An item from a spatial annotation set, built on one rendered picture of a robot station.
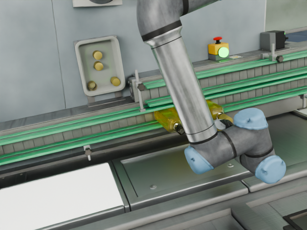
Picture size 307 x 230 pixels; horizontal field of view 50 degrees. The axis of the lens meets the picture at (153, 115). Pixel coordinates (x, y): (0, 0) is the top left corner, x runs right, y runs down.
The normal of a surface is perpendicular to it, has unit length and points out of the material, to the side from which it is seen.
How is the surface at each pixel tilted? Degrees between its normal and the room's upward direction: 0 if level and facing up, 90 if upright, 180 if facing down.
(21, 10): 0
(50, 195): 90
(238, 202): 90
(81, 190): 90
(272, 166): 0
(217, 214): 0
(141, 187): 90
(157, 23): 21
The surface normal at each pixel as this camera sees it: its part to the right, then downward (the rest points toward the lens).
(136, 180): -0.13, -0.94
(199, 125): -0.01, 0.26
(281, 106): 0.28, 0.28
